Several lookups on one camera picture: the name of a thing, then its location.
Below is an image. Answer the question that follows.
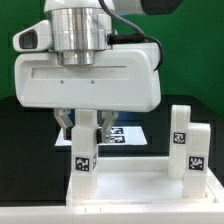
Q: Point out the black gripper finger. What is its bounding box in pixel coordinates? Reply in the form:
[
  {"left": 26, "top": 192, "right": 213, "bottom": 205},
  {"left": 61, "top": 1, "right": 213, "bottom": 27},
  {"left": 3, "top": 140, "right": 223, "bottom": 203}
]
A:
[
  {"left": 54, "top": 108, "right": 73, "bottom": 140},
  {"left": 96, "top": 111, "right": 119, "bottom": 144}
]

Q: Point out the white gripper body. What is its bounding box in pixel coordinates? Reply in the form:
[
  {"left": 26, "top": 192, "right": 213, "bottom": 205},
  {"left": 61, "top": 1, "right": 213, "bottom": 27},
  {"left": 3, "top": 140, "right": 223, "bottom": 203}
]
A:
[{"left": 15, "top": 43, "right": 161, "bottom": 112}]

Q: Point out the white desk tabletop tray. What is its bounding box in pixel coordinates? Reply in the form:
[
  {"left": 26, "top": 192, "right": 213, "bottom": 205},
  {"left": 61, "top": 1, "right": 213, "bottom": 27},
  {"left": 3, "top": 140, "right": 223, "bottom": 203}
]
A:
[{"left": 66, "top": 157, "right": 224, "bottom": 205}]

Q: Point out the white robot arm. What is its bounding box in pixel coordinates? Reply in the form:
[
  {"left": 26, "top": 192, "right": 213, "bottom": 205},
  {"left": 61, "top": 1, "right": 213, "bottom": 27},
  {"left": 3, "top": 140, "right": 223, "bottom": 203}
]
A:
[{"left": 13, "top": 0, "right": 184, "bottom": 143}]

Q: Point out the white marker sheet with tags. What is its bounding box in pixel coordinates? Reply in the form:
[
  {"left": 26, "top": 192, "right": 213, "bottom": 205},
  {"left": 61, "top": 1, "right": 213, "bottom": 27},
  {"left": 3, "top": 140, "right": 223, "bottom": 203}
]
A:
[{"left": 54, "top": 126, "right": 148, "bottom": 148}]

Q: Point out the grey braided camera cable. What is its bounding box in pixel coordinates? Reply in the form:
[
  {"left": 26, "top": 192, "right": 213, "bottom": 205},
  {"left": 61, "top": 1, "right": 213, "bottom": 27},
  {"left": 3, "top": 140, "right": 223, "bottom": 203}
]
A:
[{"left": 98, "top": 0, "right": 165, "bottom": 72}]

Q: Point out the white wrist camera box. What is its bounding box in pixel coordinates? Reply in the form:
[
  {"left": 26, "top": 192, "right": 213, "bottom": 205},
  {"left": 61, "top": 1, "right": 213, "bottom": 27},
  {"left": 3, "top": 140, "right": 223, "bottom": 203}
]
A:
[{"left": 13, "top": 20, "right": 52, "bottom": 52}]

